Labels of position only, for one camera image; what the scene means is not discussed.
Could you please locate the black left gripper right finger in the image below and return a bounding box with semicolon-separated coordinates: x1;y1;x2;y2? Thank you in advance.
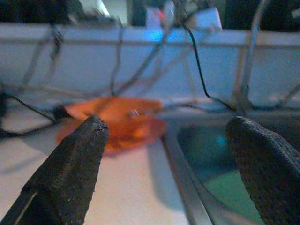
225;115;300;225

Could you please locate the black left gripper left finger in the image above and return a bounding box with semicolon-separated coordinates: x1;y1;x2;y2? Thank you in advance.
0;114;110;225

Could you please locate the silver metal spoon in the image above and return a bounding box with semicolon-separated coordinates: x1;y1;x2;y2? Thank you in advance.
127;108;143;118

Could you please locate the green round plate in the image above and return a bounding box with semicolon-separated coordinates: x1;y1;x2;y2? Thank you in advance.
201;168;267;225

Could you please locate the stainless steel sink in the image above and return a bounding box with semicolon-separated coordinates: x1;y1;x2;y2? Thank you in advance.
161;110;300;225

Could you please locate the chrome gooseneck faucet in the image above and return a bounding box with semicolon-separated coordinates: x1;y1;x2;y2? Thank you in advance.
231;0;270;117

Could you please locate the black power cable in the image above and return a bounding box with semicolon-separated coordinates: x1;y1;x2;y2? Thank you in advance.
182;7;236;112
0;92;58;139

